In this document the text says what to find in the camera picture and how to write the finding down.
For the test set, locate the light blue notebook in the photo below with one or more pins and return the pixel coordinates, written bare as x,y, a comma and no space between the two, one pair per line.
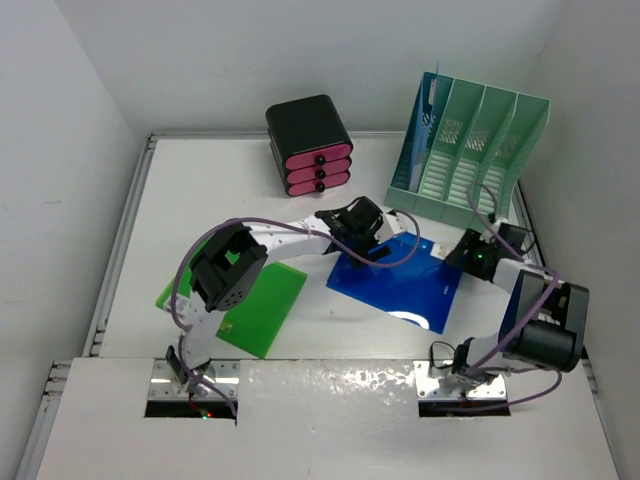
424,105

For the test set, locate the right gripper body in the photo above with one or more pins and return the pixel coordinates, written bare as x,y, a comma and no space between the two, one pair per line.
476,249

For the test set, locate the green file organizer rack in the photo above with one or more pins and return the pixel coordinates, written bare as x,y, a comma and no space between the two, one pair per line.
480,142

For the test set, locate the pink middle drawer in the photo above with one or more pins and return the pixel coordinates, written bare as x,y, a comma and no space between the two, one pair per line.
318,172

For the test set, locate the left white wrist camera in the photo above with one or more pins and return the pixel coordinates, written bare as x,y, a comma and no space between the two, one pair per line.
392,226

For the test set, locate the green plastic folder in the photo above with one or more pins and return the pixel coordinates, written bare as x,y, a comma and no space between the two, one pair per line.
252,327

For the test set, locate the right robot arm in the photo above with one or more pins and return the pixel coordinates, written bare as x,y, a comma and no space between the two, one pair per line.
544,322

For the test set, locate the black pink drawer organizer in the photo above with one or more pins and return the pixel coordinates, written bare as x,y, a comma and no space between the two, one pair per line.
302,125

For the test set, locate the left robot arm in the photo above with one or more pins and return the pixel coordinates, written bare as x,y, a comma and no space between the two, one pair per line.
221,269

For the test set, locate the pink top drawer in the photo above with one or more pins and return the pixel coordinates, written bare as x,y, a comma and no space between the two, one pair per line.
309,158

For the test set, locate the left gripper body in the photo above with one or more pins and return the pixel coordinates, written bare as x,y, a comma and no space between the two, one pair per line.
365,244

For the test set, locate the pink drawer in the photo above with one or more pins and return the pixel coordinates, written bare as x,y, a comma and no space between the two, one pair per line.
317,185
318,172
309,158

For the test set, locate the pink bottom drawer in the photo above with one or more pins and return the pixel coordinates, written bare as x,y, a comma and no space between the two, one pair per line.
317,185

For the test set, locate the dark blue clipboard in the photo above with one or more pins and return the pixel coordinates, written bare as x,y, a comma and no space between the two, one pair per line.
420,291

